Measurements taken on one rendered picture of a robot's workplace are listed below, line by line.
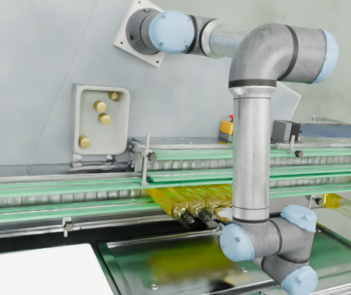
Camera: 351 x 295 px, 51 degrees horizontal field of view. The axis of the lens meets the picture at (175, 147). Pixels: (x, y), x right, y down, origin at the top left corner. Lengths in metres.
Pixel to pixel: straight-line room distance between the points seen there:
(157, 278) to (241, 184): 0.42
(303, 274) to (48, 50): 0.96
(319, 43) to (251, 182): 0.32
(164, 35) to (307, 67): 0.44
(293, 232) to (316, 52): 0.37
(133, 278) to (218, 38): 0.69
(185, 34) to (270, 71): 0.42
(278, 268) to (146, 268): 0.38
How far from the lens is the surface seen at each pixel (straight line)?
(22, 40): 1.25
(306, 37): 0.81
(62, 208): 1.20
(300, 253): 0.87
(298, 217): 0.84
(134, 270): 1.07
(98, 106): 1.24
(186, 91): 1.42
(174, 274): 1.07
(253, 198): 0.75
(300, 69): 0.80
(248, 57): 0.74
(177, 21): 1.10
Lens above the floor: 2.00
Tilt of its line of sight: 60 degrees down
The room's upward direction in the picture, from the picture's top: 121 degrees clockwise
